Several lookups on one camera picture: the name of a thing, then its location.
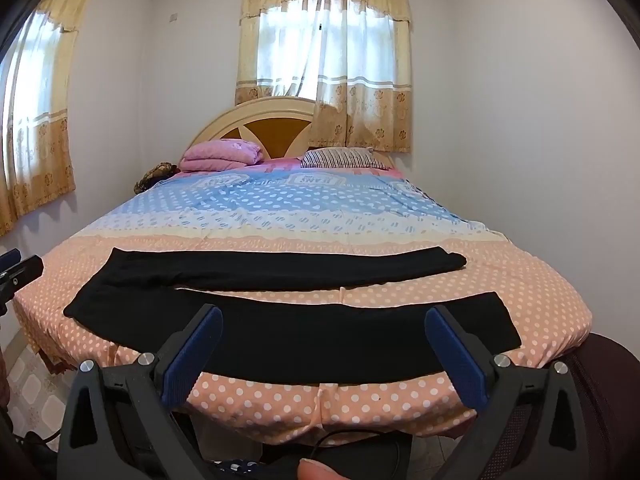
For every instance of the pink folded blanket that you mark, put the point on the pink folded blanket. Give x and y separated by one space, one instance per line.
220 155

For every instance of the brown patterned cushion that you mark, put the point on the brown patterned cushion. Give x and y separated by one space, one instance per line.
155 175

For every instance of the black pants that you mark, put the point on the black pants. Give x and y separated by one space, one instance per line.
300 335

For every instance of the wide beige floral curtain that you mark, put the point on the wide beige floral curtain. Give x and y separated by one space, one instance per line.
365 110

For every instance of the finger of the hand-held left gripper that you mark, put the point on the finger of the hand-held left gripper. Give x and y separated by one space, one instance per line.
22 272

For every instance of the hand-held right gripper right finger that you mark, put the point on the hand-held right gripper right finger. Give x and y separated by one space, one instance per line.
460 355

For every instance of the bed with polka-dot bedspread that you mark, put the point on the bed with polka-dot bedspread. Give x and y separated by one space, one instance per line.
300 210

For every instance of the striped pillow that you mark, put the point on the striped pillow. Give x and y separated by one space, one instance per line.
340 157

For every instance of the person's right hand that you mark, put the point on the person's right hand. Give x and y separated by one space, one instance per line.
319 471

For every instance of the person's dark clothed leg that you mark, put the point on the person's dark clothed leg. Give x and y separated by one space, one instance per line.
610 385

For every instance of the narrow beige floral curtain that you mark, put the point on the narrow beige floral curtain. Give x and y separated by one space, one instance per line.
45 160

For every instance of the cream wooden headboard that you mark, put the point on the cream wooden headboard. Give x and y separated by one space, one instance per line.
280 130

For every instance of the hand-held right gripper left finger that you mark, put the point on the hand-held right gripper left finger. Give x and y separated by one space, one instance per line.
192 360

